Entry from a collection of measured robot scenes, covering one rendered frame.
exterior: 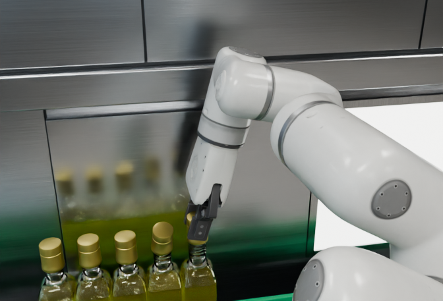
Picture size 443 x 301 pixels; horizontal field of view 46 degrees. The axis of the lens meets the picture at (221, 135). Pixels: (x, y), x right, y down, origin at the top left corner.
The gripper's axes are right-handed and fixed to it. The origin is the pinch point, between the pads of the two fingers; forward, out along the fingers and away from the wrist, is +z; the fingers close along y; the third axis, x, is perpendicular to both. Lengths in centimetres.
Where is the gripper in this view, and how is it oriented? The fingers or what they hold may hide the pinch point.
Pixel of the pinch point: (197, 221)
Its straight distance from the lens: 85.0
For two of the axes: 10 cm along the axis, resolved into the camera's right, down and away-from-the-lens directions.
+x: 9.5, 1.6, 2.8
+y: 2.0, 3.9, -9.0
